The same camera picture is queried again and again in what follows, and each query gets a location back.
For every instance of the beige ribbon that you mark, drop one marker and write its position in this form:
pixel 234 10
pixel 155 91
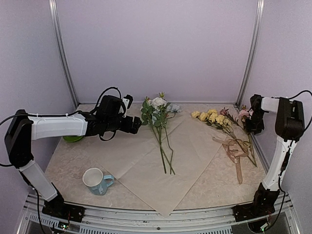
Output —
pixel 235 150

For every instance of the white fake rose stem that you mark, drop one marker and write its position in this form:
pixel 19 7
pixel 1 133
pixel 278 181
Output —
pixel 159 102

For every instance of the blue fake flower stem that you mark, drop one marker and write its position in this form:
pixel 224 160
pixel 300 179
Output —
pixel 175 108

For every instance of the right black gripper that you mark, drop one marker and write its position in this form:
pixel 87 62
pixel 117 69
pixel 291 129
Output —
pixel 257 129

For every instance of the front aluminium rail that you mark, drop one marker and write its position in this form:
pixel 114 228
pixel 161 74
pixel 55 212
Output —
pixel 102 220

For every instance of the left aluminium frame post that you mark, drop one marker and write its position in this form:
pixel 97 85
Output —
pixel 61 50

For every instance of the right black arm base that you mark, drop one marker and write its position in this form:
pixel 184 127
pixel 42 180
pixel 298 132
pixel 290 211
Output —
pixel 261 206

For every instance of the pink beige wrapping paper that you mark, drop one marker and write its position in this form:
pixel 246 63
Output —
pixel 161 173

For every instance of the aluminium frame post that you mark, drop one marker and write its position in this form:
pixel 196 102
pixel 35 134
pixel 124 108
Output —
pixel 61 50
pixel 252 51

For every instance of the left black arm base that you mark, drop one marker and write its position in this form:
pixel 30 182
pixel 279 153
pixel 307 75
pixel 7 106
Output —
pixel 64 211

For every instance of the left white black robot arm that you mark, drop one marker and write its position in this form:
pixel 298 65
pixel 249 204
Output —
pixel 109 115

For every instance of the pink fake rose stem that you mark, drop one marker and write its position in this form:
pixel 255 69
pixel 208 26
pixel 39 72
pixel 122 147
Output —
pixel 243 116

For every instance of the right aluminium frame post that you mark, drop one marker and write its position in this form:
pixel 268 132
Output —
pixel 252 51

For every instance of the green plate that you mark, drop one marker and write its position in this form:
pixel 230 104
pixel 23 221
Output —
pixel 72 139

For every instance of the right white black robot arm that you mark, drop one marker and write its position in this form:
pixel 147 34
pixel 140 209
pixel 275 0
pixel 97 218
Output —
pixel 289 128

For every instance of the yellow fake flower stem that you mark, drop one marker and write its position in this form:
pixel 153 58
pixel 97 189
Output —
pixel 214 119

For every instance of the blue white ceramic mug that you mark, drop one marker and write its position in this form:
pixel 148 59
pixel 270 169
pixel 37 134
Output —
pixel 96 181

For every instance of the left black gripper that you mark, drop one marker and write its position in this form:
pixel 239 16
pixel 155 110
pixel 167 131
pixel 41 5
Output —
pixel 127 127

